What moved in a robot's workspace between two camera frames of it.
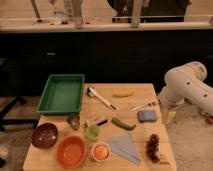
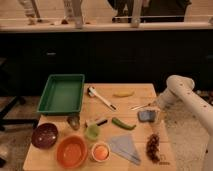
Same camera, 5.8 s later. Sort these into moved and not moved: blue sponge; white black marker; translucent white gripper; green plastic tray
Moved: translucent white gripper
Not moved: blue sponge; white black marker; green plastic tray
